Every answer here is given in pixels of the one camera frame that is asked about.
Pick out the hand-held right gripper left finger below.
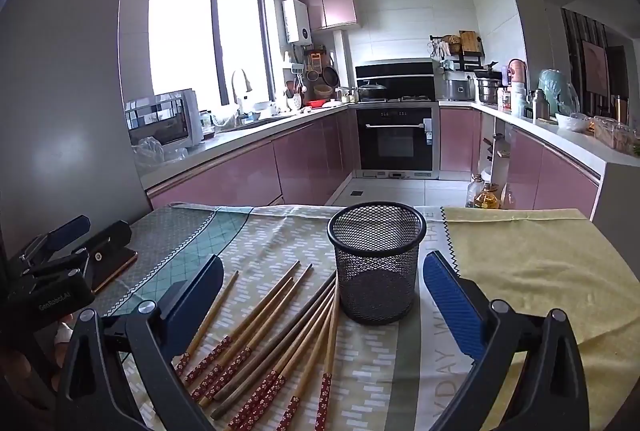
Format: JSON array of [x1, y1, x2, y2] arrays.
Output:
[[54, 254, 224, 431]]

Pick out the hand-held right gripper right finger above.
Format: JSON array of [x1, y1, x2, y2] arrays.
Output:
[[422, 250, 591, 431]]

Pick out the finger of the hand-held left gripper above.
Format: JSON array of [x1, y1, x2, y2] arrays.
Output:
[[22, 221, 132, 284], [20, 216, 92, 264]]

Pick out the black mesh utensil holder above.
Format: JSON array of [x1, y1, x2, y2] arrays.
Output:
[[327, 202, 427, 326]]

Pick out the bundle of wooden chopsticks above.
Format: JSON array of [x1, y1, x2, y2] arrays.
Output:
[[172, 261, 343, 431]]

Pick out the person's left hand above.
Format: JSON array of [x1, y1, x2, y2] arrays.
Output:
[[5, 321, 76, 407]]

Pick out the clear plastic bag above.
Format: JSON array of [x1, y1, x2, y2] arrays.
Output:
[[131, 136, 190, 169]]

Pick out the patchwork patterned tablecloth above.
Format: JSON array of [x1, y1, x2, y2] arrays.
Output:
[[75, 203, 633, 431]]

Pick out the yellow oil bottle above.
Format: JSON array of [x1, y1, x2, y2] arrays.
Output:
[[472, 182, 502, 210]]

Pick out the white microwave oven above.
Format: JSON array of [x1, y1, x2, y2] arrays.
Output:
[[124, 88, 205, 149]]

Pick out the pink base cabinets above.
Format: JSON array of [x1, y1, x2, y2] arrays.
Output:
[[145, 108, 358, 212], [439, 103, 608, 222]]

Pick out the grey refrigerator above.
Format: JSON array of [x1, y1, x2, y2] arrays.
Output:
[[0, 0, 151, 262]]

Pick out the black built-in oven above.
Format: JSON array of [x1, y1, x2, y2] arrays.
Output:
[[354, 105, 435, 174]]

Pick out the steel kitchen faucet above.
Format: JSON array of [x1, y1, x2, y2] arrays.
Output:
[[231, 69, 253, 119]]

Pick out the silver rice cooker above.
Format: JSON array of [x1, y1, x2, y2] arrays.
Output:
[[444, 78, 475, 102]]

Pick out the steel thermos flask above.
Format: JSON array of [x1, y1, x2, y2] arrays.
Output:
[[530, 88, 551, 122]]

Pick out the steel stock pot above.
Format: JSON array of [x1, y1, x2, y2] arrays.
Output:
[[476, 77, 503, 106]]

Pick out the white bowl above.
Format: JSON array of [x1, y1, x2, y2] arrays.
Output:
[[555, 112, 590, 133]]

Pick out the kitchen window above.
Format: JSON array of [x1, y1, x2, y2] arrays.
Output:
[[149, 0, 273, 109]]

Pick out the black wok with lid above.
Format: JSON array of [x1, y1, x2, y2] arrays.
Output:
[[356, 80, 388, 102]]

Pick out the black range hood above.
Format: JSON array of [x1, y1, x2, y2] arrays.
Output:
[[355, 60, 435, 100]]

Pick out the clear plastic food container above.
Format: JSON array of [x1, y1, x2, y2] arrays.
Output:
[[592, 116, 638, 154]]

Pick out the teal green jar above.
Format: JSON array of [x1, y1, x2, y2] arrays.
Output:
[[537, 68, 576, 116]]

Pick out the pink kettle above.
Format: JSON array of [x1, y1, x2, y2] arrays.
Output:
[[507, 58, 528, 86]]

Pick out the wooden cutting board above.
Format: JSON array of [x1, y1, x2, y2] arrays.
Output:
[[459, 30, 482, 54]]

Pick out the black wall rack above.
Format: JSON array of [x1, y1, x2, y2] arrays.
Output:
[[429, 30, 485, 72]]

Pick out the brown wall picture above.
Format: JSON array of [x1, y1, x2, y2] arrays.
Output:
[[582, 40, 612, 96]]

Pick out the white wall water heater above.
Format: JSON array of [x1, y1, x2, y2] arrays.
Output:
[[281, 0, 313, 46]]

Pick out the pink wall cabinet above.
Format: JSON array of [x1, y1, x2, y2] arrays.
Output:
[[295, 0, 362, 30]]

